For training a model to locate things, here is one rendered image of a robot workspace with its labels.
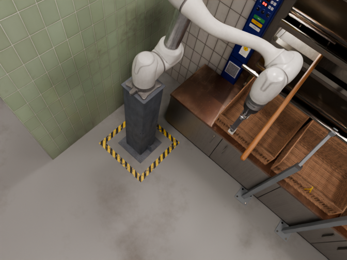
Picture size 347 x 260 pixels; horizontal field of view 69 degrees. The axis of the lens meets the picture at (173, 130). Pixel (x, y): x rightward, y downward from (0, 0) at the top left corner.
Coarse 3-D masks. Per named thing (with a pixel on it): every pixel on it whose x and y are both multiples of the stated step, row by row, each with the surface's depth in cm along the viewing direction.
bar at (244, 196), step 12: (252, 72) 170; (300, 108) 162; (336, 132) 156; (288, 168) 177; (300, 168) 167; (276, 180) 191; (240, 192) 252; (252, 192) 230; (276, 228) 241; (288, 228) 232; (300, 228) 214; (312, 228) 201
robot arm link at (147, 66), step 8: (136, 56) 150; (144, 56) 149; (152, 56) 150; (136, 64) 150; (144, 64) 148; (152, 64) 149; (160, 64) 156; (136, 72) 153; (144, 72) 150; (152, 72) 152; (160, 72) 160; (136, 80) 158; (144, 80) 156; (152, 80) 159; (144, 88) 164
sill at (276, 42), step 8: (272, 40) 186; (280, 40) 186; (280, 48) 186; (288, 48) 184; (304, 56) 182; (304, 64) 181; (312, 72) 181; (320, 72) 177; (328, 72) 178; (328, 80) 177; (336, 80) 176; (336, 88) 177; (344, 88) 174
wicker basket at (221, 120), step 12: (252, 84) 219; (240, 96) 230; (276, 96) 211; (228, 108) 221; (240, 108) 226; (264, 108) 223; (276, 108) 216; (288, 108) 210; (216, 120) 213; (228, 120) 202; (252, 120) 222; (264, 120) 224; (276, 120) 221; (300, 120) 208; (228, 132) 212; (240, 132) 201; (252, 132) 217; (276, 132) 220; (288, 132) 220; (264, 144) 213; (264, 156) 208
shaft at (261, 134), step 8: (320, 56) 180; (312, 64) 176; (304, 80) 168; (296, 88) 163; (288, 96) 160; (280, 112) 154; (272, 120) 149; (264, 128) 146; (256, 136) 144; (256, 144) 141; (248, 152) 138
